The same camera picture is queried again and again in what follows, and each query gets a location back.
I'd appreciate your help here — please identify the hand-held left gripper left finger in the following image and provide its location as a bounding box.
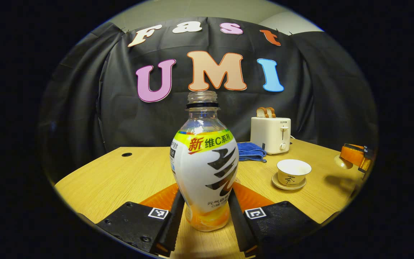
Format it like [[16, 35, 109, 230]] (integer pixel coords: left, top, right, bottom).
[[96, 183, 186, 257]]

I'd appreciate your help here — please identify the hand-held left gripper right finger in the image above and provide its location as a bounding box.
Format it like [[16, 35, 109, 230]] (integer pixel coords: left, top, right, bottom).
[[229, 182, 321, 258]]

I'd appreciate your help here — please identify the beige teacup lid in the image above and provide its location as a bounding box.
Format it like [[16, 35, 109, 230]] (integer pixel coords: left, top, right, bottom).
[[334, 154, 354, 170]]

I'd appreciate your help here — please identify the water bottle with white label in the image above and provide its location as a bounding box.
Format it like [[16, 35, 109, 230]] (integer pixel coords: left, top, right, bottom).
[[170, 91, 239, 232]]

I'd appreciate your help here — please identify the beige teacup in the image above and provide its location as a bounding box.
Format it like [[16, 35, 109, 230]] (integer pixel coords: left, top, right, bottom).
[[277, 159, 312, 186]]

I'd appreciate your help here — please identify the beige saucer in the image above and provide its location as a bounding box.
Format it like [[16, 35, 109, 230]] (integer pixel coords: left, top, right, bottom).
[[272, 173, 307, 191]]

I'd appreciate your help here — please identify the blue towel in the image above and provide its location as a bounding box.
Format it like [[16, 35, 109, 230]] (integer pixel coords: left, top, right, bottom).
[[236, 142, 267, 163]]

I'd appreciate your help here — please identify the white toaster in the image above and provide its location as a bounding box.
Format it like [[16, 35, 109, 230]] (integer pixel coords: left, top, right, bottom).
[[250, 117, 292, 155]]

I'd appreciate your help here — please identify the black backdrop cloth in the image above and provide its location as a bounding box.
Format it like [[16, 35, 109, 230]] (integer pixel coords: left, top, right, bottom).
[[38, 16, 379, 184]]

